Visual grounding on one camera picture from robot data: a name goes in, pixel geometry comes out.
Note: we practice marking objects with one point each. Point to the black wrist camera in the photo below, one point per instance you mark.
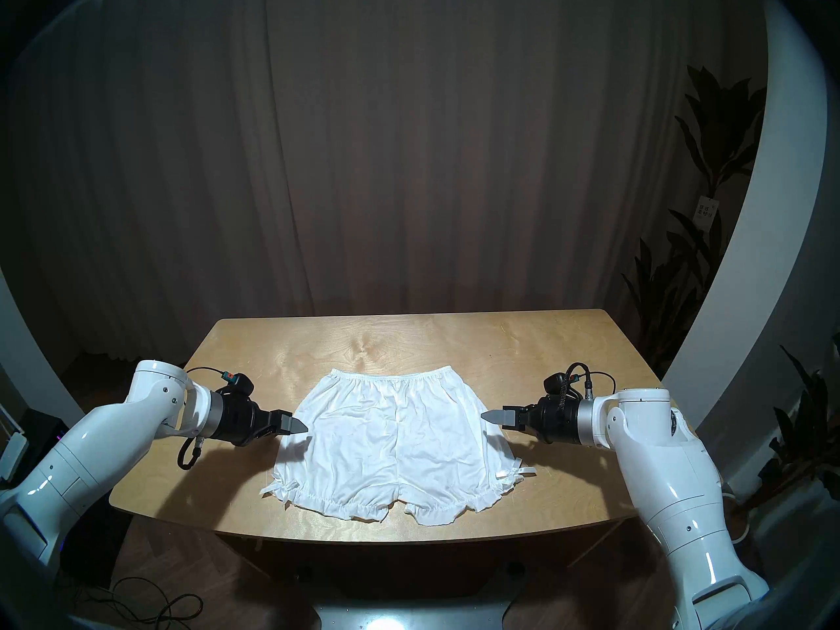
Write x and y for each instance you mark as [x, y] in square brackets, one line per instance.
[237, 386]
[559, 386]

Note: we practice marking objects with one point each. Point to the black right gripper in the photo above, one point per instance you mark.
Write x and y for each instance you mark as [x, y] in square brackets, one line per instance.
[558, 420]

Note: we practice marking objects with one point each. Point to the dark leafy potted plant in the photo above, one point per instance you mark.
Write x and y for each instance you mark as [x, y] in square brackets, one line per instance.
[800, 432]

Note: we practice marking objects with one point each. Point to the white round plant pot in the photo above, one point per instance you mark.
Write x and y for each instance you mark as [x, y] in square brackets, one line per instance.
[738, 527]

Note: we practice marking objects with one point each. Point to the light wooden table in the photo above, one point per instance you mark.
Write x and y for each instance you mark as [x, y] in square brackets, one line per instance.
[459, 346]

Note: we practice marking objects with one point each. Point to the white paper plant tag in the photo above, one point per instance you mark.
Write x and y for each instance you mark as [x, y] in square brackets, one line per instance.
[707, 212]

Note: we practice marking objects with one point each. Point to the tall dark leafy plant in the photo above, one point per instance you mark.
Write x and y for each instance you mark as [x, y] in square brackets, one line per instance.
[718, 136]

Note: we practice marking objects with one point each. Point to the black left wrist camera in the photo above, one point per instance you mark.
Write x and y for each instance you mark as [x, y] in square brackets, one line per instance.
[237, 386]

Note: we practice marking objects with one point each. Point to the black computer tower with lights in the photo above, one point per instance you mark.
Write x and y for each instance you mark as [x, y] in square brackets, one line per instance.
[98, 550]

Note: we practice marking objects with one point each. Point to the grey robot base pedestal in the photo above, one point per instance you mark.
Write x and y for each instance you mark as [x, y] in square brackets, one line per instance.
[407, 615]

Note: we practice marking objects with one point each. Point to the beige pleated curtain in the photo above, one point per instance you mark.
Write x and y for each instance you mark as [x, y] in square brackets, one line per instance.
[394, 143]

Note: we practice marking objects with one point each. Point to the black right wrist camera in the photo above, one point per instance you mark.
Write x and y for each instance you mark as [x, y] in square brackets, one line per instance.
[559, 386]

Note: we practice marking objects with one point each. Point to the white ruffled pants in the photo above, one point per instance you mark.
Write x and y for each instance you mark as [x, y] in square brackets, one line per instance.
[394, 438]

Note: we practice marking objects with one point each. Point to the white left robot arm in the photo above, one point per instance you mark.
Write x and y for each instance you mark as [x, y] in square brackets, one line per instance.
[98, 438]

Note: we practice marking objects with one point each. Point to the white wall box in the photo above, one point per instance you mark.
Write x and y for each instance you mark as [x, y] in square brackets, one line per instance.
[13, 457]

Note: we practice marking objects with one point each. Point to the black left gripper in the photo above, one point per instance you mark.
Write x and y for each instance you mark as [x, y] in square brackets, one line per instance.
[243, 422]

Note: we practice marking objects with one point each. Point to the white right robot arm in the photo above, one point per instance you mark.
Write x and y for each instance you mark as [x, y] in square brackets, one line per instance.
[669, 478]

